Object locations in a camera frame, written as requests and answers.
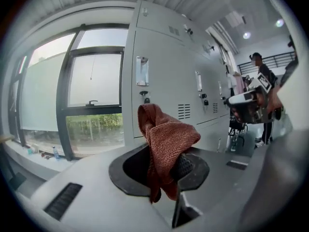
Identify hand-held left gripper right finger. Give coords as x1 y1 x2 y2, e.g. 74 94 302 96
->
170 152 211 229

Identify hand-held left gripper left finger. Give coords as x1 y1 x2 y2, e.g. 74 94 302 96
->
108 143 152 198

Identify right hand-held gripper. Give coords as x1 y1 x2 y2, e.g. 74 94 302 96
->
227 72 276 126

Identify red-brown knitted cloth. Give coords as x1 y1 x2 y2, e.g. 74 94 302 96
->
137 103 202 204

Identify row of grey locker doors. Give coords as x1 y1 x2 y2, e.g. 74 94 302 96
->
121 0 233 152

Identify person's right forearm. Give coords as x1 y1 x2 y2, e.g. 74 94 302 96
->
266 59 300 116

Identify hanging light clothes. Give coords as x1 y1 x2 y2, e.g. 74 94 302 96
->
226 71 247 95

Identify black metal railing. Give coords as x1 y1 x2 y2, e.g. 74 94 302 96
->
237 52 297 77

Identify black framed window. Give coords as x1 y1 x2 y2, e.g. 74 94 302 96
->
6 23 130 161

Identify window blind pull cord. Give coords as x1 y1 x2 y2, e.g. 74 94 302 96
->
89 53 96 81

